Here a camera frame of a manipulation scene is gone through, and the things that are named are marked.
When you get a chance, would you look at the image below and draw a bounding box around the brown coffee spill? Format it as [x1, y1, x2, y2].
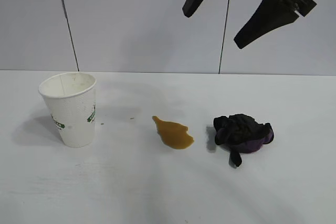
[151, 115, 196, 151]

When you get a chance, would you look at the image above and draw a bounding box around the black and purple cloth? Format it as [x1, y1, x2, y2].
[212, 113, 276, 168]

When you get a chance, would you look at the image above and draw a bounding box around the white paper coffee cup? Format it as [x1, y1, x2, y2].
[38, 71, 98, 148]

